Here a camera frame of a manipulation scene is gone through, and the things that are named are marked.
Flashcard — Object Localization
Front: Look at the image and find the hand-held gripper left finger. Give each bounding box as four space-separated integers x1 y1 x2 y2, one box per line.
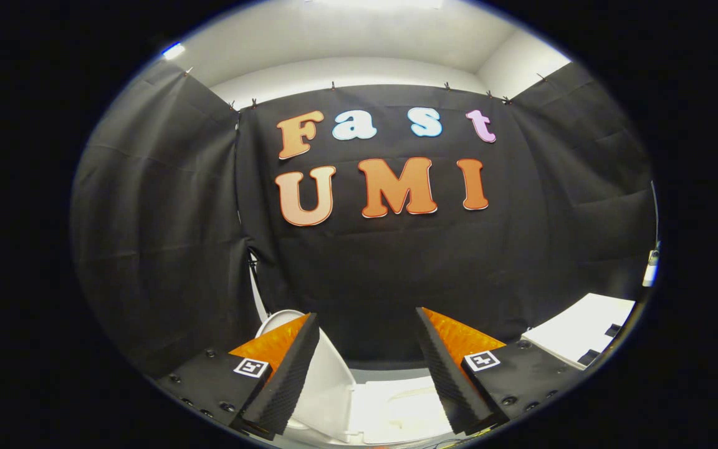
152 312 321 441

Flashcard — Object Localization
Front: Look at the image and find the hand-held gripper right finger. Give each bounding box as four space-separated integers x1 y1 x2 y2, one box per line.
415 307 586 437

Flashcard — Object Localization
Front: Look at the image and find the black backdrop cloth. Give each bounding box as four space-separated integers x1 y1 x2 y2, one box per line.
71 59 658 378

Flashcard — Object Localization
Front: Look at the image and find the white drawer cabinet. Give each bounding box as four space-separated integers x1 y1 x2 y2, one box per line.
520 292 637 370

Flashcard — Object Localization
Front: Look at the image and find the clear plastic bottle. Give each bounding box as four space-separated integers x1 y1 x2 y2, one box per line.
643 248 660 288

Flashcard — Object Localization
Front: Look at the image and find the row of small cloth clips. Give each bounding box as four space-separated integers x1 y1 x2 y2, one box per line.
183 66 548 112

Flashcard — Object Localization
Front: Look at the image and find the large ceiling light panel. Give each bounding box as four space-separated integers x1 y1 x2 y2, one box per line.
306 0 444 10

